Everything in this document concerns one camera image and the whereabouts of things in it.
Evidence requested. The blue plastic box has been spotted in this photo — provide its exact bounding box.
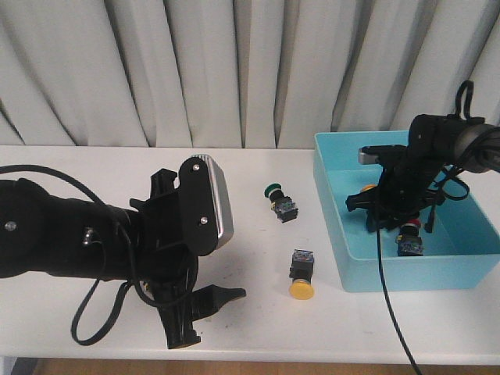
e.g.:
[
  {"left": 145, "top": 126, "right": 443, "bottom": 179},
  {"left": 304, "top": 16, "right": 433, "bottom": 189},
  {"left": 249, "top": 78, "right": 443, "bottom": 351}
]
[{"left": 313, "top": 130, "right": 499, "bottom": 292}]

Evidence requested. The yellow button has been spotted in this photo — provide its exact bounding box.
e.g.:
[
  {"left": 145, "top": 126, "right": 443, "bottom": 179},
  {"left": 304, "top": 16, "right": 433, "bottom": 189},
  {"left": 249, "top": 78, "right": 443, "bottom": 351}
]
[
  {"left": 360, "top": 184, "right": 377, "bottom": 192},
  {"left": 288, "top": 249, "right": 314, "bottom": 300}
]

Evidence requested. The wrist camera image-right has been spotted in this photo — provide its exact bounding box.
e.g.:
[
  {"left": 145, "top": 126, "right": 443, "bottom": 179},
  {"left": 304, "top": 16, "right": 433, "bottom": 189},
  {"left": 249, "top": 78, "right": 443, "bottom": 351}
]
[{"left": 358, "top": 145, "right": 406, "bottom": 167}]

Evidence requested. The grey pleated curtain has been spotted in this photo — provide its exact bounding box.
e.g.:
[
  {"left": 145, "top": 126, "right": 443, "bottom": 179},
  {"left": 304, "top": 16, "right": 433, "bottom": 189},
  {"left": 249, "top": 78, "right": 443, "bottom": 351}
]
[{"left": 1, "top": 1, "right": 499, "bottom": 148}]

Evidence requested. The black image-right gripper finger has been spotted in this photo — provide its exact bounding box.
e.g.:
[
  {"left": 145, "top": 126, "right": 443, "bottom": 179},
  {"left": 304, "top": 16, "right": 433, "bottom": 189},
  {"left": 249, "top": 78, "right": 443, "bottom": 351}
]
[
  {"left": 345, "top": 191, "right": 379, "bottom": 212},
  {"left": 366, "top": 211, "right": 402, "bottom": 233}
]

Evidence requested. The green button upper right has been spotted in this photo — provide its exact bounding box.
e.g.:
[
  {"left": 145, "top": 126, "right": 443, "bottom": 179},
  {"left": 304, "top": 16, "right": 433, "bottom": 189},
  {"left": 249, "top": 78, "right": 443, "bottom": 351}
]
[{"left": 264, "top": 183, "right": 298, "bottom": 223}]

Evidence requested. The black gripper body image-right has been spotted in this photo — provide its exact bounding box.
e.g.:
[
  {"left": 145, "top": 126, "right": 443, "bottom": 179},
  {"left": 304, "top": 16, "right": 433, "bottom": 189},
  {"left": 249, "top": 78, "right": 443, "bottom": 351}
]
[{"left": 377, "top": 148, "right": 445, "bottom": 221}]

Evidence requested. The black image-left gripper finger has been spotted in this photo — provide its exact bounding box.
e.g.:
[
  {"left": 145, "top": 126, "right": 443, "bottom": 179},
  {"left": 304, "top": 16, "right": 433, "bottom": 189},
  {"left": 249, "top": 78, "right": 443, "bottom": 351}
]
[
  {"left": 159, "top": 305, "right": 201, "bottom": 349},
  {"left": 191, "top": 284, "right": 246, "bottom": 319}
]

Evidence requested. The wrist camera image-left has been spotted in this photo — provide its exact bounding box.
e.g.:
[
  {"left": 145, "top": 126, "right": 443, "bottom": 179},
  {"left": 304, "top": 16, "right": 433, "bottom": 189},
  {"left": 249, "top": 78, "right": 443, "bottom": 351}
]
[{"left": 178, "top": 154, "right": 234, "bottom": 256}]

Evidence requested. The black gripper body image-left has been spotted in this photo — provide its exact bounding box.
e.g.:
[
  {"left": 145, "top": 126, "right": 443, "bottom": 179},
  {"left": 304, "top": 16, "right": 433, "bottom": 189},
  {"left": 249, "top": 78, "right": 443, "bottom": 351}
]
[{"left": 130, "top": 168, "right": 203, "bottom": 309}]

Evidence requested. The black cable image-right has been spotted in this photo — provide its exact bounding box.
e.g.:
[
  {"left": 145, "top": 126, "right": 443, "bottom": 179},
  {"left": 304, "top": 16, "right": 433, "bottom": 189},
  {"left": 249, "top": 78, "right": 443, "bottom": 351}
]
[{"left": 374, "top": 80, "right": 476, "bottom": 375}]

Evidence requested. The red button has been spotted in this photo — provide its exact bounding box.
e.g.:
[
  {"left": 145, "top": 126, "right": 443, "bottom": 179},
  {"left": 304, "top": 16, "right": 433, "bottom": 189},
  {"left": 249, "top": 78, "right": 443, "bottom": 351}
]
[{"left": 395, "top": 219, "right": 423, "bottom": 256}]

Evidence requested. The black cable image-left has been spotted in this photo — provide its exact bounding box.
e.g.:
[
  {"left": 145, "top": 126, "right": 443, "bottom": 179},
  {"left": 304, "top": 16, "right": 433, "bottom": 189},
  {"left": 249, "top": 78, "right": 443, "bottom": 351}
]
[{"left": 0, "top": 164, "right": 196, "bottom": 345}]

